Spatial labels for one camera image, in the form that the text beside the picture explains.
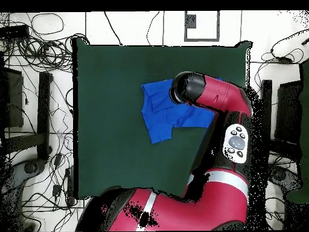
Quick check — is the blue printed t-shirt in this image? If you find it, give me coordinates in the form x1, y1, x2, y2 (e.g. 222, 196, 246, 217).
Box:
140, 77, 224, 145

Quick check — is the dark green table cloth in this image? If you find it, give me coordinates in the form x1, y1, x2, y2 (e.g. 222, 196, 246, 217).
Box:
72, 37, 252, 200

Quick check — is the black power strip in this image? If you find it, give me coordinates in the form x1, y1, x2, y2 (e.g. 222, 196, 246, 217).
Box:
64, 166, 74, 206
0, 24, 30, 39

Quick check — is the dark square floor tag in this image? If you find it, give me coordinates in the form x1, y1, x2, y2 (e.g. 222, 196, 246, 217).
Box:
185, 14, 197, 28

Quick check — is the gray office chair base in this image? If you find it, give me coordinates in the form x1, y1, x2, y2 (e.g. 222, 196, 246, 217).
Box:
0, 158, 48, 194
267, 164, 304, 193

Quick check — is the black box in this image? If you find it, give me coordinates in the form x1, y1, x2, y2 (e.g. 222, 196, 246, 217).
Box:
0, 66, 24, 128
274, 80, 302, 144

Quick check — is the green cloth on side table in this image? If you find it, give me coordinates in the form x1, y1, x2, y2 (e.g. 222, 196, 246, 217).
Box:
285, 60, 309, 204

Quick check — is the thin black cable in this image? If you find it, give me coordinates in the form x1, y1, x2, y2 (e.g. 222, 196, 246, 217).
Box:
145, 10, 161, 46
102, 10, 123, 47

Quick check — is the black stand frame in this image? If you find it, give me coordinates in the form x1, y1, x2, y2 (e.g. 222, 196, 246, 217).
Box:
261, 79, 302, 160
4, 71, 53, 161

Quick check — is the black cable tangle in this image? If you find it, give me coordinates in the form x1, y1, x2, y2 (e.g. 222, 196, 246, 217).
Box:
0, 13, 90, 73

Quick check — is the black cable with connector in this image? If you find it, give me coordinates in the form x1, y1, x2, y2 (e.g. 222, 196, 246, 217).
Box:
261, 28, 309, 65

